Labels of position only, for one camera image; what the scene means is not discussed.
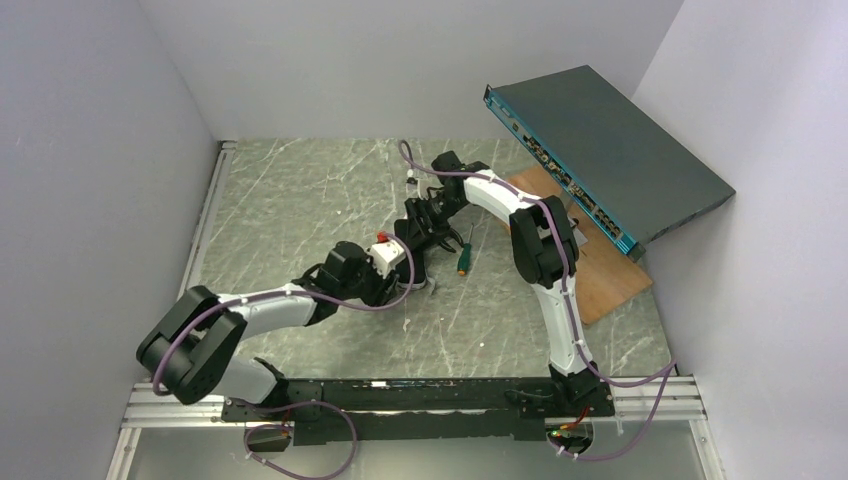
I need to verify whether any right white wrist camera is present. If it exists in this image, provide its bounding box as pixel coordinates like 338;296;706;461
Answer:
405;169;421;198

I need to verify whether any green handled screwdriver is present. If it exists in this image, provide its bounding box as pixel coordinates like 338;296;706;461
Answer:
456;224;475;276

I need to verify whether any wooden board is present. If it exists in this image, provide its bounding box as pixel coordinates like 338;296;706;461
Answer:
507;166;653;325

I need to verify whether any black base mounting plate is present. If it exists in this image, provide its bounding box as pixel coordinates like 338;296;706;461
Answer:
221;375;616;446

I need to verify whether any dark teal network switch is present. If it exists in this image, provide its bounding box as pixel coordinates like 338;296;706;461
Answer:
483;65;735;261

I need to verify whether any metal switch stand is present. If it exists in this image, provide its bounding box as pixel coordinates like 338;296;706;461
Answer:
566;200;588;247

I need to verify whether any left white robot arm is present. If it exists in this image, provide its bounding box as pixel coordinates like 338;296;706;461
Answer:
136;235;416;407

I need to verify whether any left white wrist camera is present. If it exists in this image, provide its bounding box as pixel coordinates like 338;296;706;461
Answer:
366;231;406;276

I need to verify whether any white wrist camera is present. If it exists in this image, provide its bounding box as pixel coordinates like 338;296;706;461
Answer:
405;169;421;198
366;231;406;276

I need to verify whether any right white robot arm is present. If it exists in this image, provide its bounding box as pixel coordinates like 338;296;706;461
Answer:
393;151;615;417

